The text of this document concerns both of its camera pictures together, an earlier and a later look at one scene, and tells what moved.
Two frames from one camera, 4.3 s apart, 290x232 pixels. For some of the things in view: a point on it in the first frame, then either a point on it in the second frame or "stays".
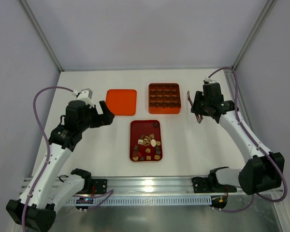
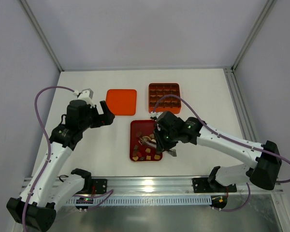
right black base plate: [210, 184] stays
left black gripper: [99, 116] stays
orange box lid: [122, 102] stays
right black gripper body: [197, 105] to [163, 144]
